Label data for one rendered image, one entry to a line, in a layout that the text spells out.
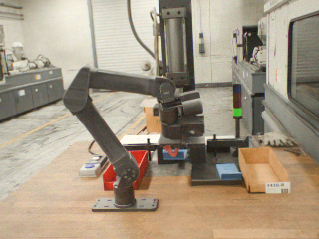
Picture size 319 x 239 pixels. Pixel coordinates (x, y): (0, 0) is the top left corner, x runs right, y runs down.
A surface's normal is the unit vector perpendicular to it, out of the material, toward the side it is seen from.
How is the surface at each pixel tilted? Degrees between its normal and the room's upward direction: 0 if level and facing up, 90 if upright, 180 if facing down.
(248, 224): 0
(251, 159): 90
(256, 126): 90
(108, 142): 88
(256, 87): 90
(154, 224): 0
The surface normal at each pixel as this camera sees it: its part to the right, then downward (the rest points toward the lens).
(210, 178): -0.07, -0.97
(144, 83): -0.04, 0.13
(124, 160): 0.22, 0.18
